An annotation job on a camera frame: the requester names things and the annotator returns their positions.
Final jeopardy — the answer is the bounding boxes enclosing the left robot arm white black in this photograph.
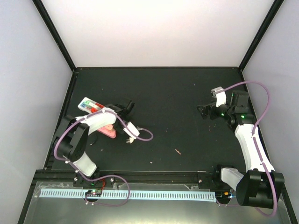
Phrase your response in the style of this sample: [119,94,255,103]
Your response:
[51,97,140,186]

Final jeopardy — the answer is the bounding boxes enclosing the left controller board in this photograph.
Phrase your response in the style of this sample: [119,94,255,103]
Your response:
[85,189,102,197]

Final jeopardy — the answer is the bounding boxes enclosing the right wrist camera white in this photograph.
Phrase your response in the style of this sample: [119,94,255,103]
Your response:
[211,86,227,107]

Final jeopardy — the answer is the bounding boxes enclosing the red plug adapter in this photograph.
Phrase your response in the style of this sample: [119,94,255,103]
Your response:
[90,104,104,113]

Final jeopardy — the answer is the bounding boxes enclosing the right controller board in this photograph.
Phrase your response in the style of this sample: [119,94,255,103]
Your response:
[215,191,235,199]

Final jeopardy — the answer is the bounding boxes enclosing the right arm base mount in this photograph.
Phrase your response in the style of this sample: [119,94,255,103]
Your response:
[197,164,235,191]

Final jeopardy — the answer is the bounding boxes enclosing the light blue slotted cable duct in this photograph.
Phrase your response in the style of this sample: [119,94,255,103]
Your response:
[39,189,216,202]

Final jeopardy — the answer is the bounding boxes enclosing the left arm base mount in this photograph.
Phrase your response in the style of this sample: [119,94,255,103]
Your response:
[73,173,115,189]

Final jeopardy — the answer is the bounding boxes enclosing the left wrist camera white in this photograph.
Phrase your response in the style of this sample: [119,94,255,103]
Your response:
[123,122,140,139]

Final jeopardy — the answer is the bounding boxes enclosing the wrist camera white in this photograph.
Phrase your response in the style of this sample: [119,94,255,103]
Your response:
[211,86,227,107]
[123,122,140,139]

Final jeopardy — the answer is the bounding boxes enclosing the white power strip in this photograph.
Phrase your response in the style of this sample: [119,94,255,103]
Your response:
[78,97,105,114]

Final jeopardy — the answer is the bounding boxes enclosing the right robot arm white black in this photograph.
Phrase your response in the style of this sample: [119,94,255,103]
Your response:
[197,87,285,209]

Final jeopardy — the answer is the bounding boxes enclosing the pink triangular socket adapter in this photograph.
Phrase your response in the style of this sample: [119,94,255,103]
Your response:
[98,125,116,139]

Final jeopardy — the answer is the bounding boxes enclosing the controller board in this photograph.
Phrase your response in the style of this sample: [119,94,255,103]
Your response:
[85,189,102,197]
[215,191,235,199]

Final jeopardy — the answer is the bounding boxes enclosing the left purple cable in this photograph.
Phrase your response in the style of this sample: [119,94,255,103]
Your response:
[53,111,154,207]

